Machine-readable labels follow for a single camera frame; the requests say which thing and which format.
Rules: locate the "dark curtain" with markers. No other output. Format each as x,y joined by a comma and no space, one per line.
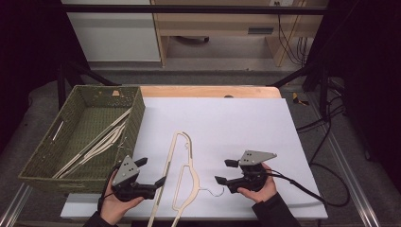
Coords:
25,63
372,78

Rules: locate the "white power strip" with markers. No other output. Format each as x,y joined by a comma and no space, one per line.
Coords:
280,2

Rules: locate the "beige clothes hanger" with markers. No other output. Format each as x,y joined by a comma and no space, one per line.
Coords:
196,184
108,138

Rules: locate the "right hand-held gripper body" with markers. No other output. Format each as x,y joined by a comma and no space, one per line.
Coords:
252,157

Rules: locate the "olive green woven basket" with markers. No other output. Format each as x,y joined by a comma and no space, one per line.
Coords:
78,126

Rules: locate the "aluminium rail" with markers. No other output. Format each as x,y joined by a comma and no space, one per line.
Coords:
359,195
12,206

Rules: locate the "person's right hand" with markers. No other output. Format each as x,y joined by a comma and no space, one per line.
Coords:
268,190

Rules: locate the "yellow and black tool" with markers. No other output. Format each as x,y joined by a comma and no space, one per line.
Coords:
296,99

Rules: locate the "light wooden desk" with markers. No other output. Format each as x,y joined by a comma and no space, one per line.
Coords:
220,22

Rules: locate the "white table mat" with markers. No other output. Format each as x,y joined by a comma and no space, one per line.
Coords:
236,126

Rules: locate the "black metal stand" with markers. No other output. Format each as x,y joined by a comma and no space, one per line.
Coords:
323,94
60,88

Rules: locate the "white cabinet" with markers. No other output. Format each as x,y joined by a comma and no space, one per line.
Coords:
116,38

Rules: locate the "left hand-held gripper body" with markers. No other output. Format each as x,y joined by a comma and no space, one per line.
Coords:
126,171

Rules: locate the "black horizontal frame bar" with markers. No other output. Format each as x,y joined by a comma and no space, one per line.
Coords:
189,9

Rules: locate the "dark object under desk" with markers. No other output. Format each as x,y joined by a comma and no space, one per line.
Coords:
192,40

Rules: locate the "person's left hand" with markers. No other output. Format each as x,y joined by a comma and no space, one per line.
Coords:
115,209

